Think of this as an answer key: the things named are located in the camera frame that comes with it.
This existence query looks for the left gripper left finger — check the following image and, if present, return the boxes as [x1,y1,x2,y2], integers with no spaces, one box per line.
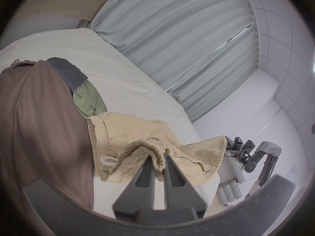
[112,156,157,222]

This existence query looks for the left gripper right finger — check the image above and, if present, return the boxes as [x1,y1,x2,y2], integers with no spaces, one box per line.
[163,153,207,219]

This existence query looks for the tan shorts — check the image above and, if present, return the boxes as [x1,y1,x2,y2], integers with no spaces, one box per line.
[87,112,227,185]

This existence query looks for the bed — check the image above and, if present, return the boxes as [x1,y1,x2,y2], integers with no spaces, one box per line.
[0,0,221,211]

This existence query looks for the pale green curtain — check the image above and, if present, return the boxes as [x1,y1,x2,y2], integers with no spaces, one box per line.
[169,24,260,123]
[87,0,257,93]

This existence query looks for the olive green garment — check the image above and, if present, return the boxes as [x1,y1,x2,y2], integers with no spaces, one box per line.
[72,79,107,119]

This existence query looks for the brown garment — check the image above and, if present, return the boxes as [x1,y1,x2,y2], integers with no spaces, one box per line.
[0,60,95,228]

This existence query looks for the black garment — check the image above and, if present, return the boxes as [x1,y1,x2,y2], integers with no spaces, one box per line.
[46,57,88,95]

